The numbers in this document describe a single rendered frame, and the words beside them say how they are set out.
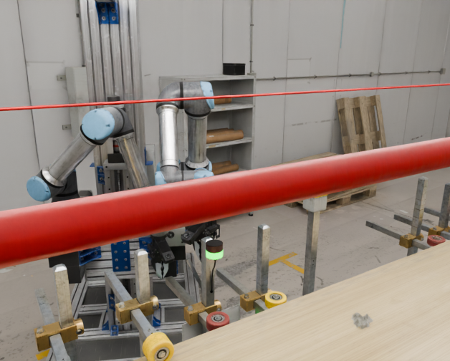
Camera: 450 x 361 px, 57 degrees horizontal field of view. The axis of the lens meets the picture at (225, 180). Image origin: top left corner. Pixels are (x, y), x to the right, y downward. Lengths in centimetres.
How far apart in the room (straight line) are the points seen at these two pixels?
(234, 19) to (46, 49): 201
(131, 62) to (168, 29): 222
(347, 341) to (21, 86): 316
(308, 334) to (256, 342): 18
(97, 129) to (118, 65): 49
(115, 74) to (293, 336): 142
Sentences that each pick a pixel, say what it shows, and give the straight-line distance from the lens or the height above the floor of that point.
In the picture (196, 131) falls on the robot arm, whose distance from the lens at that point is 187.
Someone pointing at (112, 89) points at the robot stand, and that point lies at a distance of 213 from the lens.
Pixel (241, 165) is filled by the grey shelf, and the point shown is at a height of 55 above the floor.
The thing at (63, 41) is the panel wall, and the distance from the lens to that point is 391.
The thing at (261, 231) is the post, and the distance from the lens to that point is 162.
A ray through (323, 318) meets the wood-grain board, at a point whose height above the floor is 90.
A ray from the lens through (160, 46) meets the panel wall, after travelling 428.
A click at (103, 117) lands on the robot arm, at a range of 171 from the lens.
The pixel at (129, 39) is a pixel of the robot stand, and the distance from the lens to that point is 213.
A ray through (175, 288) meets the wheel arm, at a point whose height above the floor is 86.
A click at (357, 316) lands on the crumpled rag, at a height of 91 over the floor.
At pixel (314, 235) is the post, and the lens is 181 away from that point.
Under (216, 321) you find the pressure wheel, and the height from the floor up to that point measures 91.
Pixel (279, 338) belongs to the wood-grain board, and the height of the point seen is 90.
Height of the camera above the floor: 177
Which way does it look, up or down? 17 degrees down
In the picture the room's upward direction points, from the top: straight up
